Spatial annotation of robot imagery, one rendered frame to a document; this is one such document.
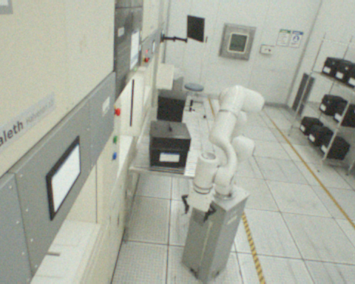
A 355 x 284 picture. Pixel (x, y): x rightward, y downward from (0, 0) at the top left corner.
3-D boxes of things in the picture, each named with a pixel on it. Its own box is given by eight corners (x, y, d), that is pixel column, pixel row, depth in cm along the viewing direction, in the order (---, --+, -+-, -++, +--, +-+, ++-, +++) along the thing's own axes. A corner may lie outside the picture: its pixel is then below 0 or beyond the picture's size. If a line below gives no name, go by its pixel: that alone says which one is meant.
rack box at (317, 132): (305, 137, 436) (310, 123, 424) (321, 140, 437) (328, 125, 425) (313, 146, 409) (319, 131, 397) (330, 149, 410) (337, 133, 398)
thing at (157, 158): (149, 166, 196) (151, 146, 188) (148, 148, 220) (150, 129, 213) (186, 168, 201) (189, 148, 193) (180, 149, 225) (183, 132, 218)
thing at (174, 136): (190, 151, 194) (193, 135, 188) (150, 149, 188) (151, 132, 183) (184, 133, 219) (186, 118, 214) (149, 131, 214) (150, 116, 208)
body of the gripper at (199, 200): (216, 186, 115) (211, 205, 120) (194, 177, 118) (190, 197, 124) (210, 195, 109) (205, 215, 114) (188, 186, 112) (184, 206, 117)
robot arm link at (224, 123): (253, 126, 117) (229, 191, 109) (219, 116, 122) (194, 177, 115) (254, 117, 108) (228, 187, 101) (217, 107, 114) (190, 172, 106)
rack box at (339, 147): (316, 148, 404) (323, 133, 393) (335, 151, 405) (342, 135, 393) (325, 158, 377) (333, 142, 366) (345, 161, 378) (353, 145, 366)
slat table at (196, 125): (194, 251, 227) (211, 178, 193) (123, 243, 224) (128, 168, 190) (189, 167, 343) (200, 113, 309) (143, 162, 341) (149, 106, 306)
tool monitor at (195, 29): (202, 51, 321) (208, 18, 305) (159, 44, 319) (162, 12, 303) (200, 46, 357) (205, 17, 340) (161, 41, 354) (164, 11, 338)
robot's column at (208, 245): (227, 268, 217) (251, 194, 183) (205, 288, 198) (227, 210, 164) (201, 245, 233) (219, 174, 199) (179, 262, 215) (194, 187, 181)
